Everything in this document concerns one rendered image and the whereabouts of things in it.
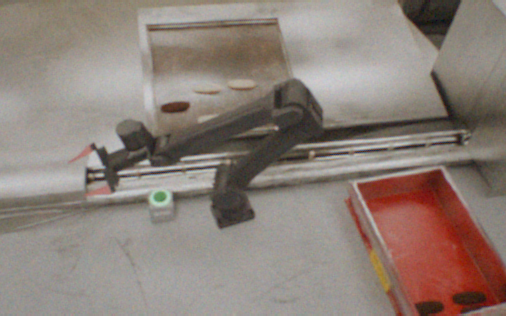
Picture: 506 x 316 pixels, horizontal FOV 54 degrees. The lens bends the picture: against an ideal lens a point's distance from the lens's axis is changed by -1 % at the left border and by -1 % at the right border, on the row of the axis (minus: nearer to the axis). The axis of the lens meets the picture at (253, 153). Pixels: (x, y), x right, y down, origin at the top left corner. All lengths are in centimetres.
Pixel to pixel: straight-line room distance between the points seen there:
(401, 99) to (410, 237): 53
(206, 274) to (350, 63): 95
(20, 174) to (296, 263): 83
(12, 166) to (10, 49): 70
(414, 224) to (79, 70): 132
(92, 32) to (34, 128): 55
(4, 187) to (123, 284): 44
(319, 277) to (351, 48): 91
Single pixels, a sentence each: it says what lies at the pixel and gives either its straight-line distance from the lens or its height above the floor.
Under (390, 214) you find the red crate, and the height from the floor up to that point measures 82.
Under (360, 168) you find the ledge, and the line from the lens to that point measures 164.
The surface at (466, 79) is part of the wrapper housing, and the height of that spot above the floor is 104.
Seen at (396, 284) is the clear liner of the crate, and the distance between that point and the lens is 138.
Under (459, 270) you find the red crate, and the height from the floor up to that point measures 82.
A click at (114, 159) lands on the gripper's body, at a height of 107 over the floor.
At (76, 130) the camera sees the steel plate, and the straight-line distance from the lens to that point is 178.
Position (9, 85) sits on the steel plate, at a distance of 201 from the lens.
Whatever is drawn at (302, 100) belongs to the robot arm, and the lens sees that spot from 111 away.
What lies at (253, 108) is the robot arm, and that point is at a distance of 116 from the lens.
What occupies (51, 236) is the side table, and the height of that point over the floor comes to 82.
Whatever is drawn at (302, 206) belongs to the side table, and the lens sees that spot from 155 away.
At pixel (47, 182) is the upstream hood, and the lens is 153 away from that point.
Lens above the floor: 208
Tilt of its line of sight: 50 degrees down
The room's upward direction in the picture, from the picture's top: 6 degrees clockwise
